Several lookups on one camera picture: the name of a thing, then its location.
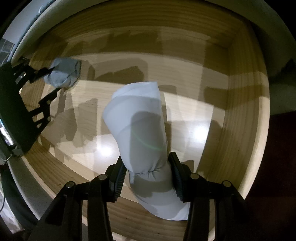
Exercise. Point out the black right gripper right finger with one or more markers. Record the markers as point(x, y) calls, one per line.
point(230, 214)

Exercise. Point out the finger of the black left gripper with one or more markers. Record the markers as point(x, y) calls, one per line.
point(23, 72)
point(44, 108)

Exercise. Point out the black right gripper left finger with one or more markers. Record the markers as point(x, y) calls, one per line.
point(63, 218)

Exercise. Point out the grey blue small underwear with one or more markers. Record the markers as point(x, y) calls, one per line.
point(65, 72)

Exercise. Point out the white underwear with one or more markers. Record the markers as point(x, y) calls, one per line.
point(135, 119)

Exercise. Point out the wooden drawer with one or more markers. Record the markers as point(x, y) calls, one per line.
point(185, 69)

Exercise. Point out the grey nightstand cabinet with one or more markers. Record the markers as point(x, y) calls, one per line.
point(27, 34)

